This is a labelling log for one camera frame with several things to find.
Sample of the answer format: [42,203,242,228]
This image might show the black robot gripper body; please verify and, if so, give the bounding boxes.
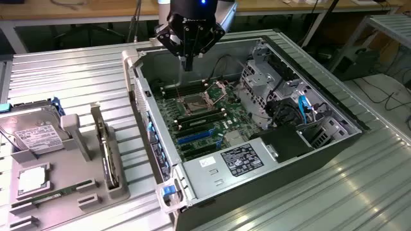
[170,0,219,46]

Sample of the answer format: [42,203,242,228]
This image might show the graphics card with metal bracket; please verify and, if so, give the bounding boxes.
[89,102,121,191]

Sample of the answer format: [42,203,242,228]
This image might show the metal socket cover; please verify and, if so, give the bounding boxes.
[205,80,231,103]

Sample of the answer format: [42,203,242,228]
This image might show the black RAM slot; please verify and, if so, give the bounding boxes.
[177,110,226,122]
[159,81,206,94]
[162,86,210,99]
[175,107,225,118]

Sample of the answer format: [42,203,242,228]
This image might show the wooden desk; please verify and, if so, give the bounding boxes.
[0,0,171,55]
[237,0,402,49]

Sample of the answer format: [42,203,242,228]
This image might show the gray metal disk bay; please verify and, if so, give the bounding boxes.
[239,40,309,126]

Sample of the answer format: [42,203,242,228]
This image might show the thin locking lever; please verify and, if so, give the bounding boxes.
[173,79,183,102]

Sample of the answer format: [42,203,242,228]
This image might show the CPU socket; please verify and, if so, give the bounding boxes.
[179,95,215,114]

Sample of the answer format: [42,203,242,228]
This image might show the green motherboard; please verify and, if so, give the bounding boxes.
[151,77,265,162]

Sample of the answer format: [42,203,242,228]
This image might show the installed RAM stick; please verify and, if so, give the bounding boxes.
[178,113,227,129]

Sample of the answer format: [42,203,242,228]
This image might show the black expansion slot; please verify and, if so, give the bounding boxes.
[183,145,223,157]
[179,141,219,152]
[175,125,211,138]

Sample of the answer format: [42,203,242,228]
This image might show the blue expansion slot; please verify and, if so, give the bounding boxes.
[177,129,215,145]

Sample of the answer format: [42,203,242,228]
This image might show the silver chipset heat sink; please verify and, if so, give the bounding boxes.
[225,133,249,145]

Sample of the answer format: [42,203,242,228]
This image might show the blue disk carrier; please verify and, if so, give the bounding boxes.
[0,96,67,116]

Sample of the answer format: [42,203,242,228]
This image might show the gray equipment box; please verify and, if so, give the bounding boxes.
[334,47,382,81]

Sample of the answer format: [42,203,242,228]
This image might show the metal slat table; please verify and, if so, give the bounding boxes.
[328,14,411,73]

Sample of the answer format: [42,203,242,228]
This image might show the hard disk drive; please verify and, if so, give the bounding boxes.
[0,105,70,155]

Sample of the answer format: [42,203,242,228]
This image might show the gray power supply unit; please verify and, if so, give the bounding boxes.
[175,137,281,202]

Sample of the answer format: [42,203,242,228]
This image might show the gray parts rack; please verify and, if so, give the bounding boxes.
[0,103,131,231]

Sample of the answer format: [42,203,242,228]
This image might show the open black PC case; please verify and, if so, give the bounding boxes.
[122,28,374,231]

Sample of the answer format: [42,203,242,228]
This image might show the green RAM stick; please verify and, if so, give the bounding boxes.
[31,180,94,205]

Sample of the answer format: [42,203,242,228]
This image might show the silver CPU chip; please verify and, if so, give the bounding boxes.
[18,168,50,193]

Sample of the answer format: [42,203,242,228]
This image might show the black looped wire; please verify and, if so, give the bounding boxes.
[207,54,245,82]

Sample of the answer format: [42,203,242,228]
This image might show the gray robot cable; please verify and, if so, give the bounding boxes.
[127,0,143,43]

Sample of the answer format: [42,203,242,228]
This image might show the black wire bundle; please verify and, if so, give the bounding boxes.
[266,100,304,126]

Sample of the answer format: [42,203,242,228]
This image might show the blue data wire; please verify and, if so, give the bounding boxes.
[298,95,312,125]

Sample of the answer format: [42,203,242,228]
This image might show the black floor cable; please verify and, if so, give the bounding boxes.
[352,77,411,111]

